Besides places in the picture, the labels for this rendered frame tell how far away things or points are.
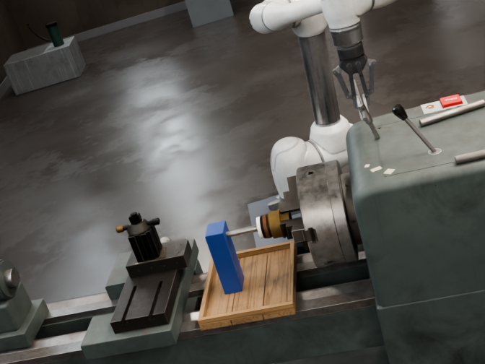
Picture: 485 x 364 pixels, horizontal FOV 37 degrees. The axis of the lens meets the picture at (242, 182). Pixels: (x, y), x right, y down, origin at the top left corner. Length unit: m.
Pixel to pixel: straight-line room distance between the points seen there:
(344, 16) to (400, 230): 0.61
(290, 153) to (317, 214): 0.73
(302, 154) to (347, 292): 0.74
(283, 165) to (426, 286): 0.89
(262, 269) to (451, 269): 0.65
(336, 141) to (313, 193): 0.77
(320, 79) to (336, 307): 0.93
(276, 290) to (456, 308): 0.54
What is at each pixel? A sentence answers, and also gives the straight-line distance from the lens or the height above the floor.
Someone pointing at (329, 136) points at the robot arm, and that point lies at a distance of 2.83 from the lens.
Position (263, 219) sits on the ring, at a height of 1.11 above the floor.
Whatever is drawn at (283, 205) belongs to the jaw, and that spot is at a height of 1.13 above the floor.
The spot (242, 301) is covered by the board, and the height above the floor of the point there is 0.88.
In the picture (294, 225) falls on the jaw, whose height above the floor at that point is 1.11.
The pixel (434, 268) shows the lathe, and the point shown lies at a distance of 2.10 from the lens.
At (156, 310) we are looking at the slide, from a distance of 2.26.
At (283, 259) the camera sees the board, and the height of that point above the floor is 0.89.
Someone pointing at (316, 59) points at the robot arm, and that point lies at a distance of 2.72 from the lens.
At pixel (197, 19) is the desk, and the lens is 10.20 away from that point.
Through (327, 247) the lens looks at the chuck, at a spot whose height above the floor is 1.06.
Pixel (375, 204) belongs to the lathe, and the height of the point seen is 1.20.
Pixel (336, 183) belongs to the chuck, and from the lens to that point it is 2.09.
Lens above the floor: 2.17
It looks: 25 degrees down
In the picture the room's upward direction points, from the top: 17 degrees counter-clockwise
